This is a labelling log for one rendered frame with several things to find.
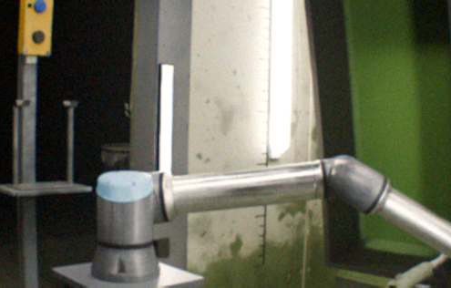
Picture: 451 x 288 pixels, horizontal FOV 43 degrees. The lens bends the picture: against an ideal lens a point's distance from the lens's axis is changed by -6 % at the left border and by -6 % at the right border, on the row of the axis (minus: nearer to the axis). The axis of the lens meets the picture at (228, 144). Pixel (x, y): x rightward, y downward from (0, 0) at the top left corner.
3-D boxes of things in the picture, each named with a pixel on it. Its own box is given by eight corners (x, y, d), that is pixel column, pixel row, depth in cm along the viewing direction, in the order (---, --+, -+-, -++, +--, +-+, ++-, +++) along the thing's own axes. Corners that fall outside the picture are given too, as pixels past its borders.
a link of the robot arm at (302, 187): (102, 179, 167) (367, 150, 164) (116, 173, 185) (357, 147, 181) (109, 231, 168) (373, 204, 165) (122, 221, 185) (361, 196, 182)
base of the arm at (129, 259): (115, 287, 145) (114, 249, 145) (78, 270, 159) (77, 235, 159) (174, 276, 158) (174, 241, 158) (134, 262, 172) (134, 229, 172)
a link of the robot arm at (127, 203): (90, 242, 151) (89, 175, 150) (106, 230, 168) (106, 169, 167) (148, 246, 150) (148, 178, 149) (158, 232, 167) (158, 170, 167)
